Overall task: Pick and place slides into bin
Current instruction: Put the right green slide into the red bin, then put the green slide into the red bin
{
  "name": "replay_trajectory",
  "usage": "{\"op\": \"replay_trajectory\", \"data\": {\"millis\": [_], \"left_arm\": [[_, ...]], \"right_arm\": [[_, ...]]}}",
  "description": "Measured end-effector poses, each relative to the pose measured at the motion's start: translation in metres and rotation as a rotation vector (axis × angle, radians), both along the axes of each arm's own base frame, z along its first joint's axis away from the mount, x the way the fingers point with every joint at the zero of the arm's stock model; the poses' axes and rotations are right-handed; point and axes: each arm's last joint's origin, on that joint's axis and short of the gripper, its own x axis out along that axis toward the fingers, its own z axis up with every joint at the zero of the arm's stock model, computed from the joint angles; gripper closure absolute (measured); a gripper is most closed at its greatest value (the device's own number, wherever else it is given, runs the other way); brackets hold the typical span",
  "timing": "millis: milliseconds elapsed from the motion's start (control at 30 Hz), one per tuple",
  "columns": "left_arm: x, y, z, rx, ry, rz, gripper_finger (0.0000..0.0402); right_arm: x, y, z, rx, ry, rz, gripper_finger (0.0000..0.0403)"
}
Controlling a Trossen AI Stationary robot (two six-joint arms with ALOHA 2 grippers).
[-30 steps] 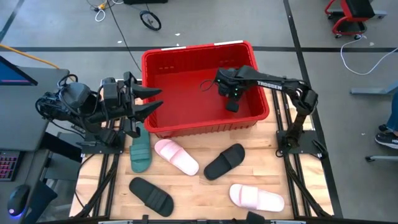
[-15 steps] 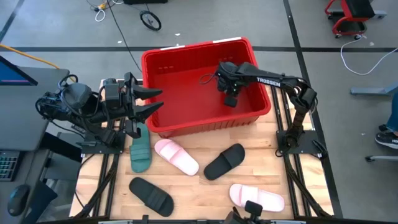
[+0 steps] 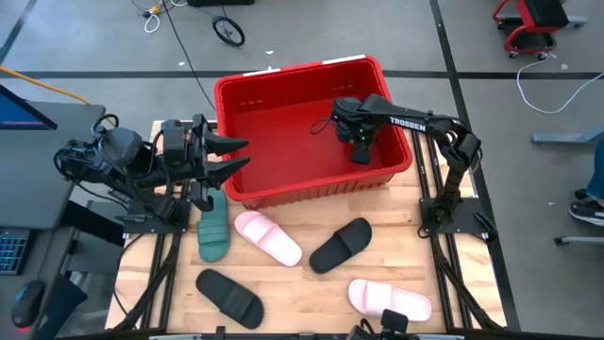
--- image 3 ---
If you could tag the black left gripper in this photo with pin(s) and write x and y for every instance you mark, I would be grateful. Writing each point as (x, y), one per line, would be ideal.
(181, 141)

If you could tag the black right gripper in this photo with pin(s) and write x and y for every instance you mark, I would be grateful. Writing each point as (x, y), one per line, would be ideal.
(351, 125)

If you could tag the green slide sandal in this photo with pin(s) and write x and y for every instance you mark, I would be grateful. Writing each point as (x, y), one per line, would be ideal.
(213, 236)

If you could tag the pink slide sandal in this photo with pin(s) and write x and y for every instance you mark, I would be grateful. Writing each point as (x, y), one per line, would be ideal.
(387, 300)
(269, 238)

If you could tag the black slide sandal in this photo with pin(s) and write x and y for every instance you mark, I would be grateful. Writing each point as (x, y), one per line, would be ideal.
(229, 297)
(340, 245)

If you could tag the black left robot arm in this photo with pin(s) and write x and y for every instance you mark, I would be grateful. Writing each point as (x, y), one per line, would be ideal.
(118, 151)

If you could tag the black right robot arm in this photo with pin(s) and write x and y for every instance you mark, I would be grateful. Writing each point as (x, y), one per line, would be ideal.
(415, 122)

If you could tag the large red plastic bin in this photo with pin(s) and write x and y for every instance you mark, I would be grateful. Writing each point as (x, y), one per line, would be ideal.
(283, 141)

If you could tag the grey desk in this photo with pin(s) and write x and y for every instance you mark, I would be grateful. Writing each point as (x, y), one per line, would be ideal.
(38, 179)

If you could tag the black table edge bar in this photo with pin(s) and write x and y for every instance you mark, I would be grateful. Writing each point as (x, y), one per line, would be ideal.
(283, 336)

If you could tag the grey furniture foot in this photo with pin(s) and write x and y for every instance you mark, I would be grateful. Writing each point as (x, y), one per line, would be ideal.
(566, 138)

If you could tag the computer monitor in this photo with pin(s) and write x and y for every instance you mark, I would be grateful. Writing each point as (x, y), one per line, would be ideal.
(19, 115)

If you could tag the red rolling cart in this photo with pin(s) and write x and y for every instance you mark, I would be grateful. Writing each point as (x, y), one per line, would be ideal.
(524, 19)

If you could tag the black backlit keyboard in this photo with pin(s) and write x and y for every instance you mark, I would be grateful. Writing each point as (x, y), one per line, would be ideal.
(11, 250)

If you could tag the person's shoe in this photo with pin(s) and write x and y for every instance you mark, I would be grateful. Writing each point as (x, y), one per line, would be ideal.
(587, 212)

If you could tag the person's leg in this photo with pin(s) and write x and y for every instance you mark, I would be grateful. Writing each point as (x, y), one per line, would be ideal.
(598, 170)

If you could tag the black computer mouse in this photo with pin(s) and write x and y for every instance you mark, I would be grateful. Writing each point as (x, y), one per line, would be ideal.
(27, 302)

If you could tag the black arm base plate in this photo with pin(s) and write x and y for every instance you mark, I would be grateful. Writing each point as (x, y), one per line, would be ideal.
(151, 226)
(467, 215)

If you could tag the black aluminium frame rail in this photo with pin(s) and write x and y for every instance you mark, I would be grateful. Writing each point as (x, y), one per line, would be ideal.
(156, 283)
(443, 283)

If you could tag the black table-level camera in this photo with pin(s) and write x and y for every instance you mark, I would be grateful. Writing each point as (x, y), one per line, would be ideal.
(394, 323)

